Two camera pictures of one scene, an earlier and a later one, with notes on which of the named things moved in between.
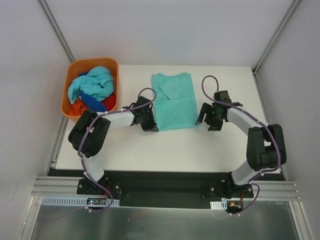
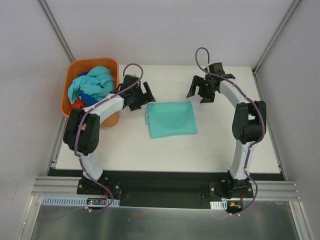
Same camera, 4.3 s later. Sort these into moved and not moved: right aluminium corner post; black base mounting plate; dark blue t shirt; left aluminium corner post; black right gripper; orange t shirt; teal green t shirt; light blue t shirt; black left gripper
Moved: black right gripper; black left gripper; teal green t shirt
Not moved: light blue t shirt; orange t shirt; right aluminium corner post; dark blue t shirt; black base mounting plate; left aluminium corner post
